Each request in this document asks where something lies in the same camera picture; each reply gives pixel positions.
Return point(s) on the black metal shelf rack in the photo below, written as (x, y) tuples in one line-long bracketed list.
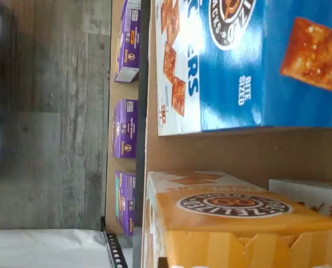
[(142, 125)]

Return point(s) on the purple Annie's snack box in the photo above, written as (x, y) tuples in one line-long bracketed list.
[(125, 128), (129, 42)]

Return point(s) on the blue white pretzel cracker box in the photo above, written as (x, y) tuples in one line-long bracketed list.
[(224, 97)]

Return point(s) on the white side curtain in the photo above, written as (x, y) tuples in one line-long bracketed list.
[(43, 248)]

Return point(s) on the purple and teal Annie's box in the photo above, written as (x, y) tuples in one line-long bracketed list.
[(126, 203)]

